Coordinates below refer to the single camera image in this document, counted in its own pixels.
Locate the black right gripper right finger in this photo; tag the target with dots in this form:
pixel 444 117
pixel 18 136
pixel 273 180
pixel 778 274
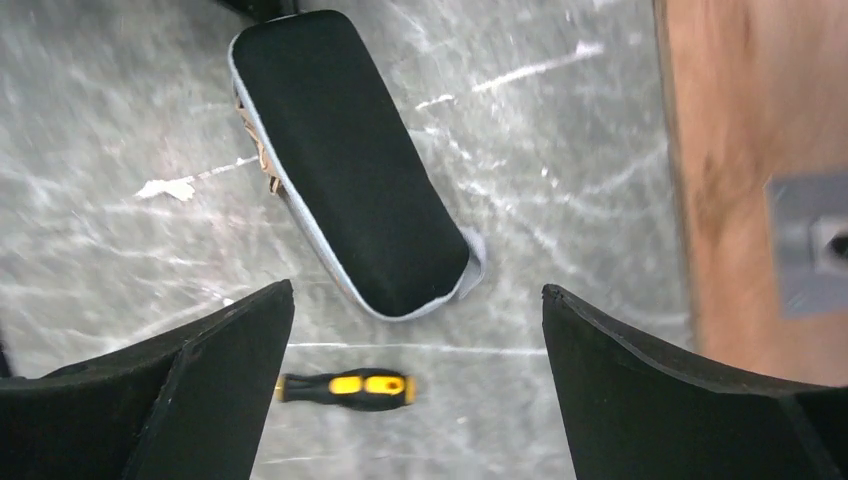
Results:
pixel 637 407

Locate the beige black folding umbrella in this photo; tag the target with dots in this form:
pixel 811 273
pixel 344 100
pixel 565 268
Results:
pixel 266 160

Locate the yellow black screwdriver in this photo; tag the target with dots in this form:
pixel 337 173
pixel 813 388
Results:
pixel 361 389

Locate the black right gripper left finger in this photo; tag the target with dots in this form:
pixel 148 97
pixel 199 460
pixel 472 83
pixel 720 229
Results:
pixel 190 403

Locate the metal stand bracket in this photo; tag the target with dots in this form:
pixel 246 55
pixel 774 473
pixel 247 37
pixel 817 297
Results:
pixel 808 227

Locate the brown plywood board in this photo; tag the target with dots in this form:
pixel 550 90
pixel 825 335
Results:
pixel 753 90

